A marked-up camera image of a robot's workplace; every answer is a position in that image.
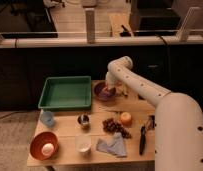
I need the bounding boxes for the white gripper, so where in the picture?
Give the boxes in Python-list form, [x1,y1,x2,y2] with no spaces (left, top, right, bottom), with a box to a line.
[105,72,118,90]

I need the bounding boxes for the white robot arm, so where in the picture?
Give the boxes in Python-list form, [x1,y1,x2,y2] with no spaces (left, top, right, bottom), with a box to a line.
[106,56,203,171]

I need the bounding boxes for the purple bowl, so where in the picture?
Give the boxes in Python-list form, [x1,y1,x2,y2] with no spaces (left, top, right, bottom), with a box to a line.
[94,82,116,101]

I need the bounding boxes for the orange bowl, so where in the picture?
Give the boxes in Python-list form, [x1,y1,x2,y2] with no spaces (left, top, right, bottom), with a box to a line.
[30,132,58,161]

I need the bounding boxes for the yellow banana toy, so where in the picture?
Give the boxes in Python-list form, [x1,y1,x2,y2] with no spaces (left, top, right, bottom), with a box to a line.
[117,82,128,97]

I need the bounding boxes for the orange fruit toy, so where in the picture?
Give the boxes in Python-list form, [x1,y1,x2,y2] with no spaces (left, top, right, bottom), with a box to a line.
[120,112,132,126]

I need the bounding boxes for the bunch of dark grapes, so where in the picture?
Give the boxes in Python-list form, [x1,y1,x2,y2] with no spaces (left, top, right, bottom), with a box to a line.
[102,118,132,139]

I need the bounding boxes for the wooden table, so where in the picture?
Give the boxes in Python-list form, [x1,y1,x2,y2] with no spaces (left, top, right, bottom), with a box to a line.
[27,89,155,167]

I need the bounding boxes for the small metal cup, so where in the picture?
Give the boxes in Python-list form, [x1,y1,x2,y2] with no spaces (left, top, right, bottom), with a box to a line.
[77,114,90,128]

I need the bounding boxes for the green plastic tray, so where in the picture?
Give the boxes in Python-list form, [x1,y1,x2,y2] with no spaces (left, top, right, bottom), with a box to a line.
[38,76,92,111]

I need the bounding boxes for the blue cloth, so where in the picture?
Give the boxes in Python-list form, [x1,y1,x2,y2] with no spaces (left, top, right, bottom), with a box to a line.
[96,132,127,157]

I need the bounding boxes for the clear plastic cup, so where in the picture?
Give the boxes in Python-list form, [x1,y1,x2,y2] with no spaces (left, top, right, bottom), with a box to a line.
[75,135,91,154]

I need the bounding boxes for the light blue cup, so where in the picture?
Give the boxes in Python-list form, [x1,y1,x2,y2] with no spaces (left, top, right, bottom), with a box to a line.
[40,111,55,127]

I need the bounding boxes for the white egg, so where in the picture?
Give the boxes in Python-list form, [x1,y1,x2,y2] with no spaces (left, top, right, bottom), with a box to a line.
[41,143,54,156]

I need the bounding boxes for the black handled tool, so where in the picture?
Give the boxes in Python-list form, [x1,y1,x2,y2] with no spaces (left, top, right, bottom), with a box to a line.
[139,115,155,155]

